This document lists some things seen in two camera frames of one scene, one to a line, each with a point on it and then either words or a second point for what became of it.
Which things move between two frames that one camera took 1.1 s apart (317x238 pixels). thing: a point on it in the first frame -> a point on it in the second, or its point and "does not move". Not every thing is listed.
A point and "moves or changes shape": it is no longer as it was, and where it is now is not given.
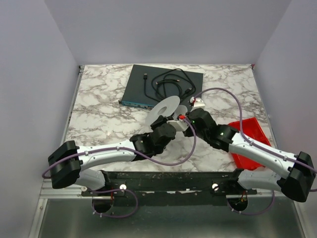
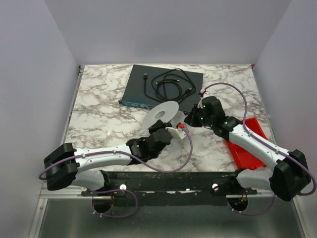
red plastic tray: x=251 y=128 does not move
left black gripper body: x=157 y=121 does not move
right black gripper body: x=192 y=115 -> x=194 y=116
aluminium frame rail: x=46 y=191 does not move
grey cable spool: x=169 y=105 moves or changes shape
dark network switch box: x=148 y=86 does not move
